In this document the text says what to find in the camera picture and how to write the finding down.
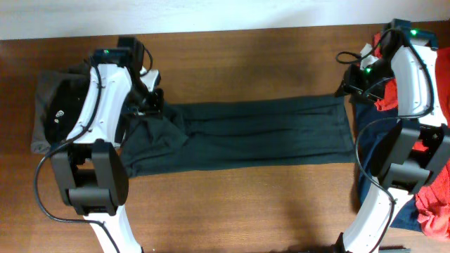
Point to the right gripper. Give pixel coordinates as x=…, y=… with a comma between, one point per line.
x=351, y=81

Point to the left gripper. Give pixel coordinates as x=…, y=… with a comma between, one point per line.
x=155, y=107

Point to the dark green Nike t-shirt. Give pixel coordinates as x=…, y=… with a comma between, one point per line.
x=214, y=136

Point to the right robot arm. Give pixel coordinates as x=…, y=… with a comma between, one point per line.
x=412, y=154

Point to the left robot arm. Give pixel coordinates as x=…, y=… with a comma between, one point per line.
x=88, y=171

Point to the black folded garment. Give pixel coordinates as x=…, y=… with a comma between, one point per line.
x=64, y=109

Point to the grey folded garment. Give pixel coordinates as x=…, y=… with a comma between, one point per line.
x=48, y=82

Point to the red garment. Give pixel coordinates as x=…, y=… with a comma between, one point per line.
x=428, y=210

